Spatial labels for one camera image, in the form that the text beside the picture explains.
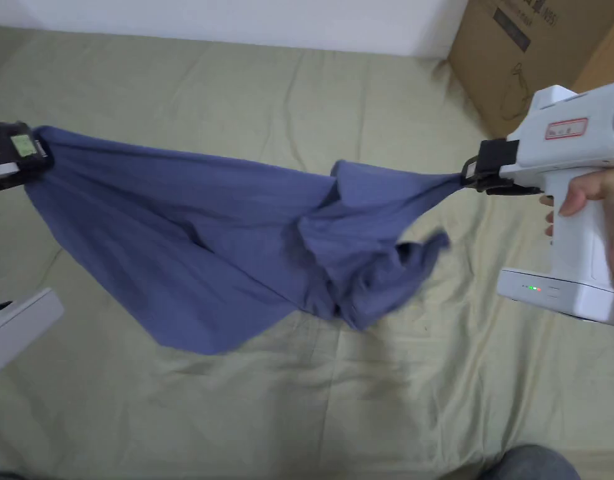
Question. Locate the person's right hand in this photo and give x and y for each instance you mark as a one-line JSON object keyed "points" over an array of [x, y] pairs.
{"points": [[612, 200]]}

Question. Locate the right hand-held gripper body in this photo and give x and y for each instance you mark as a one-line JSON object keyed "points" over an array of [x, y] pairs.
{"points": [[577, 250]]}

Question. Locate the person's legs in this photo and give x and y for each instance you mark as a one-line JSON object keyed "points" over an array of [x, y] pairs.
{"points": [[532, 465]]}

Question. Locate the bed with pale green sheet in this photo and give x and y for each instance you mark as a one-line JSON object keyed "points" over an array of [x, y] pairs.
{"points": [[247, 425]]}

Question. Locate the brown cardboard carton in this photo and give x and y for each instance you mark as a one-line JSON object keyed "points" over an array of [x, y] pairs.
{"points": [[537, 50]]}

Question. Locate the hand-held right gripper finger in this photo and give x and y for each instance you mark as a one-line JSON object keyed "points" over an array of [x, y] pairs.
{"points": [[474, 180]]}

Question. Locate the dark blue shirt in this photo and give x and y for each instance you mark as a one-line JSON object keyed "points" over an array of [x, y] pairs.
{"points": [[162, 225]]}

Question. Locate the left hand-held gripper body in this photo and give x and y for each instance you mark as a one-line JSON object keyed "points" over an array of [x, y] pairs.
{"points": [[22, 330]]}

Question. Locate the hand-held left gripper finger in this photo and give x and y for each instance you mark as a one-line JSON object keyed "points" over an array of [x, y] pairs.
{"points": [[22, 147]]}

